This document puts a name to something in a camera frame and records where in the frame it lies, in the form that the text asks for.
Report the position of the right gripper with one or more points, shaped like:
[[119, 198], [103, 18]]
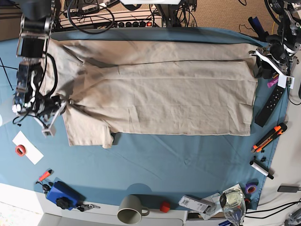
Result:
[[53, 109]]

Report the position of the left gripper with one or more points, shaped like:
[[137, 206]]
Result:
[[266, 66]]

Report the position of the beige T-shirt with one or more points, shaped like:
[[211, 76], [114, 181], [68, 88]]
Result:
[[153, 87]]

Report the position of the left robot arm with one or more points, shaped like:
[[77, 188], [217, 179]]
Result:
[[278, 57]]

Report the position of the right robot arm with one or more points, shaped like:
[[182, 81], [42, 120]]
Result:
[[36, 24]]

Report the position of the black remote control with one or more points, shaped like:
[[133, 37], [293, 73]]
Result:
[[270, 105]]

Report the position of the frosted plastic cup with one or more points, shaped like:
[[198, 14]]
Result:
[[6, 112]]

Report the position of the white paper sheet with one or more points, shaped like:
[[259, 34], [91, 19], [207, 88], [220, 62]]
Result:
[[33, 154]]

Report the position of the red tape roll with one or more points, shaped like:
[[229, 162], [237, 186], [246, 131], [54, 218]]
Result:
[[20, 150]]

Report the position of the black thin rods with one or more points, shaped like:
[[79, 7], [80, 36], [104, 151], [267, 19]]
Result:
[[5, 72]]

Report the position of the orange black utility knife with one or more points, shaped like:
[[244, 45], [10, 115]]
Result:
[[269, 137]]

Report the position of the orange marker pen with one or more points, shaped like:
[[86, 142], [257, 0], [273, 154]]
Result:
[[44, 176]]

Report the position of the blue box with knob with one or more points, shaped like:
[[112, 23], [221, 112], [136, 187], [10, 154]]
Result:
[[63, 196]]

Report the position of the white black marker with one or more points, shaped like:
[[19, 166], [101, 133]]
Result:
[[261, 169]]

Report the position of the metal keys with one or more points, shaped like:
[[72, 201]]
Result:
[[85, 207]]

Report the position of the black power strip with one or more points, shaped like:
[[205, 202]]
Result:
[[127, 24]]

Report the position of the purple tape roll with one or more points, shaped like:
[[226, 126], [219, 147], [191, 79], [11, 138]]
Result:
[[250, 188]]

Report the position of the black phone on table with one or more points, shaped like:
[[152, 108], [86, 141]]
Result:
[[288, 189]]

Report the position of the beige ceramic mug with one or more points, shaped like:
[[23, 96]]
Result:
[[131, 210]]

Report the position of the clear wine glass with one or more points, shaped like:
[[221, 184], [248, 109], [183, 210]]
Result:
[[233, 205]]

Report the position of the blue table cloth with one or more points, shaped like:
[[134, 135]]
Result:
[[154, 167]]

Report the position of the white barcode package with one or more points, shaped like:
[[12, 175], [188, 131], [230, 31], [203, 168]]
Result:
[[201, 206]]

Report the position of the small red cube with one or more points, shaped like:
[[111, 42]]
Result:
[[165, 207]]

